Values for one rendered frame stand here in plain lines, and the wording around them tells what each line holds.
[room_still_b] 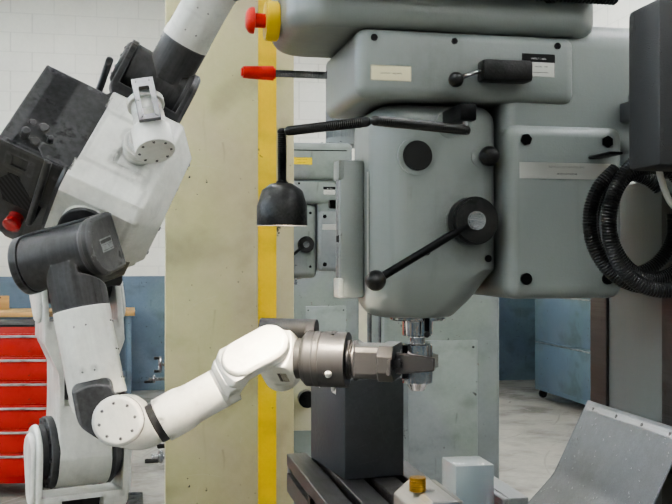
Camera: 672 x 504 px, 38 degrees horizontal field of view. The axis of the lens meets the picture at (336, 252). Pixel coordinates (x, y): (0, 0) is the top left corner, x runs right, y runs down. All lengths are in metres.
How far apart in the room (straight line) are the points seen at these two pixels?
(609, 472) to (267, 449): 1.78
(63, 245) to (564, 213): 0.77
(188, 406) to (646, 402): 0.73
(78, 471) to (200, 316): 1.28
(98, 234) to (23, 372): 4.44
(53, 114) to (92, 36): 8.99
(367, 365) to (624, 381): 0.46
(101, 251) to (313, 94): 9.27
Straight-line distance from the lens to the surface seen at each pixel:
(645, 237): 1.65
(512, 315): 11.31
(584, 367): 9.03
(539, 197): 1.47
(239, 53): 3.27
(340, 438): 1.88
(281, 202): 1.35
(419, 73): 1.43
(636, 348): 1.68
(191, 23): 1.85
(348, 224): 1.48
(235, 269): 3.21
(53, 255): 1.59
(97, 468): 2.03
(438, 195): 1.44
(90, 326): 1.57
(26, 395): 6.02
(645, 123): 1.31
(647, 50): 1.32
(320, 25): 1.42
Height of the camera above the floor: 1.40
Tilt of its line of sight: level
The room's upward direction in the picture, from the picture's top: straight up
